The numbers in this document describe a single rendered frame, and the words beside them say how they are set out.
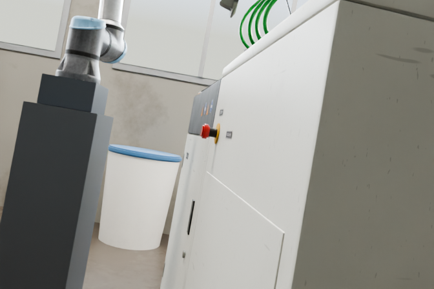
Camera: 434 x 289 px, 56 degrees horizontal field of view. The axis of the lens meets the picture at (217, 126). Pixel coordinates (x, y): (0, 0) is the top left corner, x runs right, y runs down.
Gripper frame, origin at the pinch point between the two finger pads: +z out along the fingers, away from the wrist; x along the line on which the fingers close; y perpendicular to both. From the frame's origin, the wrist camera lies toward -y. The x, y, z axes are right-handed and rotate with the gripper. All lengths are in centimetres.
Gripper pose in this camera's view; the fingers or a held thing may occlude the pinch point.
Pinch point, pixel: (233, 14)
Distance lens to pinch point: 151.1
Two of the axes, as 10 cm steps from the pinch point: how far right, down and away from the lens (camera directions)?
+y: -9.7, -1.7, -1.6
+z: -1.7, 9.8, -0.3
